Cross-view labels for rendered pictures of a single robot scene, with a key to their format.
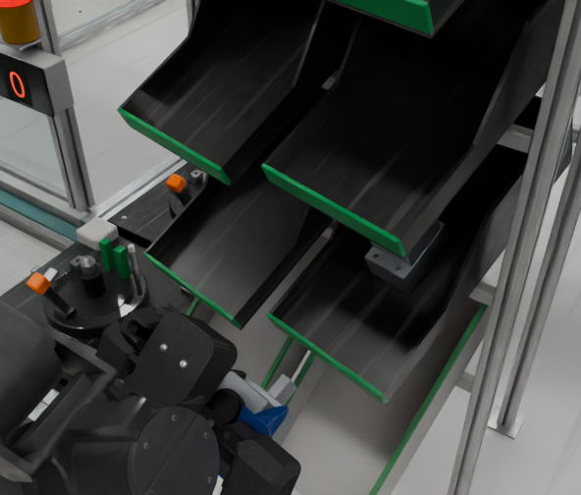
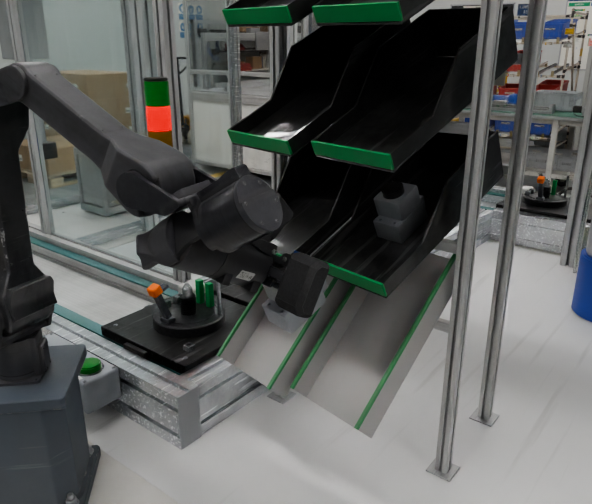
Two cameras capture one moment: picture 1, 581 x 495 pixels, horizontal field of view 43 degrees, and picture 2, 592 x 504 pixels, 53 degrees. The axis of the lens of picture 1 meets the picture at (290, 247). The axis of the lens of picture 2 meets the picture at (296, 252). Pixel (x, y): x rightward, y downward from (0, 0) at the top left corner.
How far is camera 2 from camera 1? 0.35 m
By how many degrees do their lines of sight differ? 20
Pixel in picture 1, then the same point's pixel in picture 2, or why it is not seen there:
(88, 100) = not seen: hidden behind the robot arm
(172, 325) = not seen: hidden behind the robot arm
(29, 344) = (181, 160)
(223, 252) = (282, 236)
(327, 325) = (348, 264)
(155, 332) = not seen: hidden behind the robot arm
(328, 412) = (349, 354)
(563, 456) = (529, 437)
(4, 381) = (167, 167)
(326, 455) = (347, 382)
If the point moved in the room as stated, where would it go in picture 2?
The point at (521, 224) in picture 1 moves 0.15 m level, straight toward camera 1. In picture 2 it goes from (469, 185) to (444, 215)
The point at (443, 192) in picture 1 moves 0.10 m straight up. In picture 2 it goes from (415, 136) to (422, 46)
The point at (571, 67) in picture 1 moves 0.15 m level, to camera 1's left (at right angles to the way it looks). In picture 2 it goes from (485, 72) to (359, 72)
